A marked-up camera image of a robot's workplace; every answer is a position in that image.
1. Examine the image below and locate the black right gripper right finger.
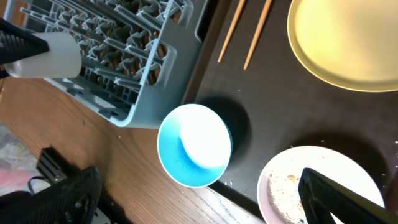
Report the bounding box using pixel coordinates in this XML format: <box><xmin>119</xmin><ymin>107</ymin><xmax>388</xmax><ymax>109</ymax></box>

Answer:
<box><xmin>298</xmin><ymin>168</ymin><xmax>397</xmax><ymax>224</ymax></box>

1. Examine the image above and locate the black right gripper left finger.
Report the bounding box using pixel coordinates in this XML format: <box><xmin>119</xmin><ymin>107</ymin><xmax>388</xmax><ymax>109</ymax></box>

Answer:
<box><xmin>1</xmin><ymin>166</ymin><xmax>102</xmax><ymax>224</ymax></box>

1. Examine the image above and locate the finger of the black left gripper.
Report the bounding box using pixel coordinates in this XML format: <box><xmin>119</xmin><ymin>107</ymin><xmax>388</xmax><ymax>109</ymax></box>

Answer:
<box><xmin>1</xmin><ymin>19</ymin><xmax>50</xmax><ymax>65</ymax></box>

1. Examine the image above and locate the white pink bowl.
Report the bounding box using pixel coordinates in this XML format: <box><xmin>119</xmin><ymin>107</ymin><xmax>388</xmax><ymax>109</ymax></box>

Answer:
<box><xmin>257</xmin><ymin>146</ymin><xmax>384</xmax><ymax>224</ymax></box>

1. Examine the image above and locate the white cup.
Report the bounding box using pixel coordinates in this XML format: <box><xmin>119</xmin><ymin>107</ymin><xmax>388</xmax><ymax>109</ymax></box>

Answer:
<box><xmin>5</xmin><ymin>32</ymin><xmax>82</xmax><ymax>78</ymax></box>

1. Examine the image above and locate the grey plastic dish rack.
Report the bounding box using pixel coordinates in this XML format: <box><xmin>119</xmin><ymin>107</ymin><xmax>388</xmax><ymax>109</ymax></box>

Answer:
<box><xmin>5</xmin><ymin>0</ymin><xmax>210</xmax><ymax>129</ymax></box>

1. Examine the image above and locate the light blue bowl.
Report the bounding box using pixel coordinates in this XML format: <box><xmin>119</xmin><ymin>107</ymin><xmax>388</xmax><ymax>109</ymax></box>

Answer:
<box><xmin>157</xmin><ymin>103</ymin><xmax>233</xmax><ymax>188</ymax></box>

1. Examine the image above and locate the dark brown serving tray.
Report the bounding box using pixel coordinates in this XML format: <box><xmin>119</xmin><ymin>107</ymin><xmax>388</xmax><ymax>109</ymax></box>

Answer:
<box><xmin>184</xmin><ymin>1</ymin><xmax>397</xmax><ymax>217</ymax></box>

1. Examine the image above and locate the yellow plate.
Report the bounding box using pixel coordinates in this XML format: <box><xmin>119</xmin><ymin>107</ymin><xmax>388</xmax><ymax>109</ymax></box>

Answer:
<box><xmin>287</xmin><ymin>0</ymin><xmax>397</xmax><ymax>92</ymax></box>

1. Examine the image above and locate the right wooden chopstick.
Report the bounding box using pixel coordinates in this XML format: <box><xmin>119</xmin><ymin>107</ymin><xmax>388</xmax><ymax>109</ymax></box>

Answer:
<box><xmin>243</xmin><ymin>0</ymin><xmax>272</xmax><ymax>70</ymax></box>

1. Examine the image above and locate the wooden chopstick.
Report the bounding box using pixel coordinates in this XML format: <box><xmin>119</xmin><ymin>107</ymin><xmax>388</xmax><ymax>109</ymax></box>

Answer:
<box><xmin>243</xmin><ymin>0</ymin><xmax>272</xmax><ymax>70</ymax></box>
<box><xmin>218</xmin><ymin>0</ymin><xmax>246</xmax><ymax>63</ymax></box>

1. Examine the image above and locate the left wooden chopstick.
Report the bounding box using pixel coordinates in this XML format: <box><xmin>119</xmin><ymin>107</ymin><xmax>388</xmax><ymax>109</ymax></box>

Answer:
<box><xmin>218</xmin><ymin>0</ymin><xmax>246</xmax><ymax>63</ymax></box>

